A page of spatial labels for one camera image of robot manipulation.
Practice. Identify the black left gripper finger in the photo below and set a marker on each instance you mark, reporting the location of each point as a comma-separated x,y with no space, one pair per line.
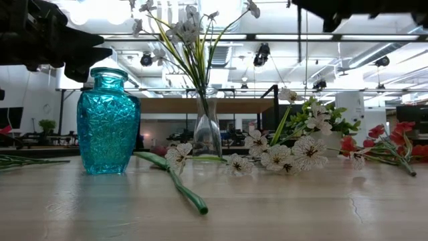
80,37
83,62

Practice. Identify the teal cut-glass vase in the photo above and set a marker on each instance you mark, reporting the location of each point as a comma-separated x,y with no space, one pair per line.
107,127

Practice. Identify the white artificial flower stem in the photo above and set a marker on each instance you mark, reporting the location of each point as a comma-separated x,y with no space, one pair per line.
200,67
309,150

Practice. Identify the blue artificial flower stem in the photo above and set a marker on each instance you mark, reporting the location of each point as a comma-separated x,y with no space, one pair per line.
20,161

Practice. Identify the clear glass vase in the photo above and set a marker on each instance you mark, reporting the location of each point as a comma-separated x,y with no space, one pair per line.
207,134

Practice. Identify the red artificial flower stem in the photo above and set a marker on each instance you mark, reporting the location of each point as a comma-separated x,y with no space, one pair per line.
403,127

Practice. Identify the green stem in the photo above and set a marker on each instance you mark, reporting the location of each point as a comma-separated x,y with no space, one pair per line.
187,194

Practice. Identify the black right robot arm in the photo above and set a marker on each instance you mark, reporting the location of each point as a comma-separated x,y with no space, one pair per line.
388,6

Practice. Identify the black ceiling spot lamp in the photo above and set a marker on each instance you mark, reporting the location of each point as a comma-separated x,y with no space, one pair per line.
146,59
382,61
320,84
261,55

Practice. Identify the small background potted plant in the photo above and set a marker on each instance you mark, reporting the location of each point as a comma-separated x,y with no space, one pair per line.
47,126

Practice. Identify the black computer monitor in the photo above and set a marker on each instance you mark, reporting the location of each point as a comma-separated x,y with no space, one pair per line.
413,117
11,117

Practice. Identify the green plant in white pot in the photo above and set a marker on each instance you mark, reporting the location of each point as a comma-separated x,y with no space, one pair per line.
344,127

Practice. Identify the black overhead frame bar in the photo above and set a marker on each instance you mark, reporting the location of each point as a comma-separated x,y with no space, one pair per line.
250,37

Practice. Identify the silver ceiling air duct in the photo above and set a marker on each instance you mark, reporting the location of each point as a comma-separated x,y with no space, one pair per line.
230,10

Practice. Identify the wooden shelf with black frame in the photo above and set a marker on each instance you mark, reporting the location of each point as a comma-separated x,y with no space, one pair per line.
234,105

